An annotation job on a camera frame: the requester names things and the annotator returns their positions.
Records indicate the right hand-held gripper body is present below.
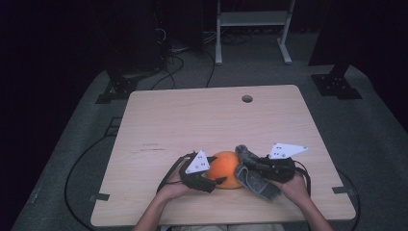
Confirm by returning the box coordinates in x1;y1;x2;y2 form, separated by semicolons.
260;141;309;185

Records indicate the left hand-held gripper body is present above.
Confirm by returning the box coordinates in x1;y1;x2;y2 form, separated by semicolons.
178;149;217;194

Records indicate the orange plush toy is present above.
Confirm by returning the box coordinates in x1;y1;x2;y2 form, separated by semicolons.
205;150;245;191

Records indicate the person's left hand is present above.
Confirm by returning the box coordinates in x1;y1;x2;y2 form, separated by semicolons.
156;159;194;204

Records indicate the person's right hand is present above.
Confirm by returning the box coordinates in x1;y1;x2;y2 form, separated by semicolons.
271;172;311;207

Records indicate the gray tape strip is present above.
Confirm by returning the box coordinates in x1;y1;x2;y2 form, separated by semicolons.
89;192;111;203
331;185;356;195

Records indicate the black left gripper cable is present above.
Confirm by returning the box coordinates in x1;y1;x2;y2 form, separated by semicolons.
156;152;195;194

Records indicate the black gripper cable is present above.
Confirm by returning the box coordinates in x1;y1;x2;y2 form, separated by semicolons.
156;152;195;194
293;159;313;197

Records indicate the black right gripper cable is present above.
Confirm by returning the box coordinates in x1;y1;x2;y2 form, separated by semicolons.
293;159;313;197

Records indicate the long black floor cable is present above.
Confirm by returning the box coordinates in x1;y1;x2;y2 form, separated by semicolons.
336;168;362;231
64;134;114;231

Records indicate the thin black floor cable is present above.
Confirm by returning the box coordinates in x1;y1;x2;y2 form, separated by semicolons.
203;50;217;89

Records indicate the black looped floor cable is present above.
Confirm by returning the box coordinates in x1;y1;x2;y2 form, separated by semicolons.
149;55;186;91

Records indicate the black wire floor frame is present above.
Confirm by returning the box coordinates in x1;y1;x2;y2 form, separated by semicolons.
103;116;123;138

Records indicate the black stand base plate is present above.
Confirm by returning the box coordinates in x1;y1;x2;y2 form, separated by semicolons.
311;64;364;101
94;74;140;105

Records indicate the white metal stand frame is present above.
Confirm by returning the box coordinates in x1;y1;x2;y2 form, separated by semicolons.
215;0;296;66

